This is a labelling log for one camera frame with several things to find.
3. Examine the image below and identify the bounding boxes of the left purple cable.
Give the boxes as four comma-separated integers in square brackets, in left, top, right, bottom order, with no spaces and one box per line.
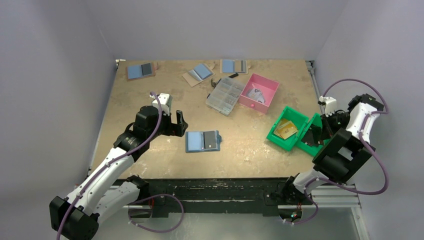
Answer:
[55,91,185,240]

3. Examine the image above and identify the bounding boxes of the pink plastic bin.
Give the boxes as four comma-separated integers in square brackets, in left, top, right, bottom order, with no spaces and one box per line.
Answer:
[238,73,280,114]

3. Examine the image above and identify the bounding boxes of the blue card holder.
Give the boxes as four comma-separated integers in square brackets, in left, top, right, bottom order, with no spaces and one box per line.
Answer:
[185,130,222,153]

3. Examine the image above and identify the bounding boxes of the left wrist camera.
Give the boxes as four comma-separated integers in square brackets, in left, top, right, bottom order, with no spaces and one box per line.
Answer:
[150,93,173,116]

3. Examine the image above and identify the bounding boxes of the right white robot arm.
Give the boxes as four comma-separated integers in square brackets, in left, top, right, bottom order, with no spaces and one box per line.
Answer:
[280,93,387,204]

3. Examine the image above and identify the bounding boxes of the brown open card holder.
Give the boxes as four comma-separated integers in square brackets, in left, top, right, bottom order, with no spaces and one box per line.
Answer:
[126,62,159,81]

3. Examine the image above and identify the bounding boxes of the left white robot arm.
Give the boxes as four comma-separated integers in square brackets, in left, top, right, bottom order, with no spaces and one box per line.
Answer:
[49,104,189,240]

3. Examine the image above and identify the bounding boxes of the gold card from holder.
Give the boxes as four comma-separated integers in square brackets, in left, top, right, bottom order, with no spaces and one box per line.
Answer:
[284,121,298,140]

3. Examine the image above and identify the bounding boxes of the tan open card holder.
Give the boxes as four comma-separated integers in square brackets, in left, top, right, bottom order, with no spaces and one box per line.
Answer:
[182,63,215,87]

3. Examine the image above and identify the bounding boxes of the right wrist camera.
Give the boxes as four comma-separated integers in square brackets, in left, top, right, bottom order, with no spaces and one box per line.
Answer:
[318,96,338,117]

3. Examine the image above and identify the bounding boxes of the green tray lid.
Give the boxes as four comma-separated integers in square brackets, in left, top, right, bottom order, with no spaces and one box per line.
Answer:
[295,113,330,157]

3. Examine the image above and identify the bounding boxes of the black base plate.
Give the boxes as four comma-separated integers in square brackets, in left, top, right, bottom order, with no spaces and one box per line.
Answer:
[114,175,312,218]

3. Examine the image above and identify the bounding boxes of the cards in pink bin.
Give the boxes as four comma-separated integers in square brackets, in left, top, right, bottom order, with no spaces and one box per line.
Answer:
[246,87,266,104]

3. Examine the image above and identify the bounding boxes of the gold credit card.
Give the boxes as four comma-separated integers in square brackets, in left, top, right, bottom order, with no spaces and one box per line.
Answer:
[273,118,291,139]

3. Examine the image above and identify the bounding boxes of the beige open card holder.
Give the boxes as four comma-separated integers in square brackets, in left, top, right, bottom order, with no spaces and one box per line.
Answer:
[220,59,251,74]

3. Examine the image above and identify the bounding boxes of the green plastic tray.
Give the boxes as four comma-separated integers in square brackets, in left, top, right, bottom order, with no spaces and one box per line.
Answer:
[266,106,309,151]

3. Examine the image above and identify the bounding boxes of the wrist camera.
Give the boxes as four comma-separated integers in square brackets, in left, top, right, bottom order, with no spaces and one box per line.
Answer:
[318,96,338,117]
[150,93,173,116]

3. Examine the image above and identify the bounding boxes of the black cards in lid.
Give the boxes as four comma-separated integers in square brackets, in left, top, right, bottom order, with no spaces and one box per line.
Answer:
[301,124,324,147]

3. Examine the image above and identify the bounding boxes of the clear plastic organizer box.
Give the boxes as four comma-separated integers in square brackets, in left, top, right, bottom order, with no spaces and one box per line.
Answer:
[205,77,246,116]

